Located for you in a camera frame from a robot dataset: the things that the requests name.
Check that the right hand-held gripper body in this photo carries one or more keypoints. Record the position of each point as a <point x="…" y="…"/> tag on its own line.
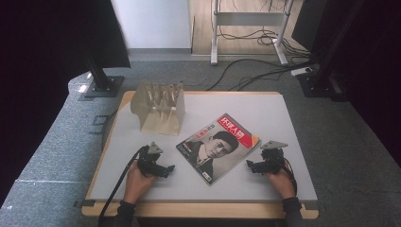
<point x="272" y="159"/>

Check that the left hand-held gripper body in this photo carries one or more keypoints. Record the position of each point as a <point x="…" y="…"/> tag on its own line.
<point x="148" y="162"/>

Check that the person's left hand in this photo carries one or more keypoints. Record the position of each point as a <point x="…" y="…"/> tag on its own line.
<point x="137" y="184"/>

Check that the person's right hand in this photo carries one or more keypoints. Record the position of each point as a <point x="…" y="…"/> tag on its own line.
<point x="282" y="184"/>

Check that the magazine with portrait cover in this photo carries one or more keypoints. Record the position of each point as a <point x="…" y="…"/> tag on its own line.
<point x="217" y="148"/>

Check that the grey table mat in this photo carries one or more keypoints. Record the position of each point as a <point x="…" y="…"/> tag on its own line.
<point x="201" y="189"/>

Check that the wooden file rack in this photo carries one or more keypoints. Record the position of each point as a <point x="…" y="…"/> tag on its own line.
<point x="159" y="108"/>

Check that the white power strip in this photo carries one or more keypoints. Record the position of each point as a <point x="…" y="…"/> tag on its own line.
<point x="301" y="71"/>

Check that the black curtain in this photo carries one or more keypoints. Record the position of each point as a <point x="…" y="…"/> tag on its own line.
<point x="56" y="34"/>
<point x="372" y="63"/>

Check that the black stand with base plate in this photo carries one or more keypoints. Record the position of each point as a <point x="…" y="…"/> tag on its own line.
<point x="320" y="82"/>
<point x="102" y="83"/>

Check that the white metal stand frame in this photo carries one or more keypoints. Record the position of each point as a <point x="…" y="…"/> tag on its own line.
<point x="249" y="19"/>

